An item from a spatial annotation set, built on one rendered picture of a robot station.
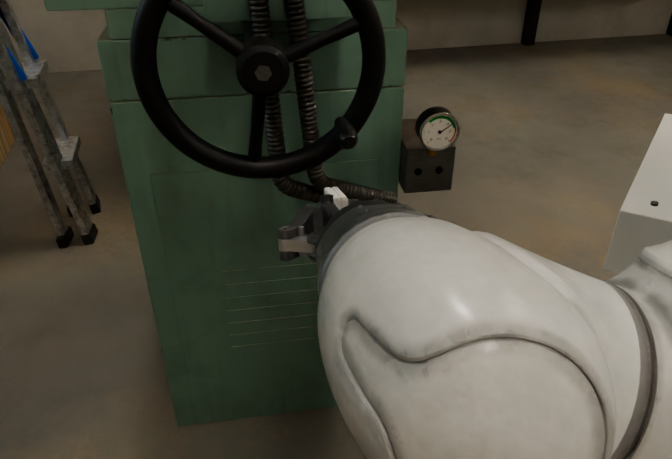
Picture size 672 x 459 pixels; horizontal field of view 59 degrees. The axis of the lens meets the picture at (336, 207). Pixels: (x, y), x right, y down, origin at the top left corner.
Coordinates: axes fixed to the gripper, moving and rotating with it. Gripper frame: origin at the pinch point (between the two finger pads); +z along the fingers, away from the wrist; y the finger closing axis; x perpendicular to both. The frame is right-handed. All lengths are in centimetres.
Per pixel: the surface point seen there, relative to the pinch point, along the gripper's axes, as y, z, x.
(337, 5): -3.9, 18.8, -21.7
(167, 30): 18.3, 29.3, -20.6
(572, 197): -98, 128, 29
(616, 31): -221, 297, -38
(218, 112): 12.6, 33.6, -9.0
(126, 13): 23.3, 28.4, -22.8
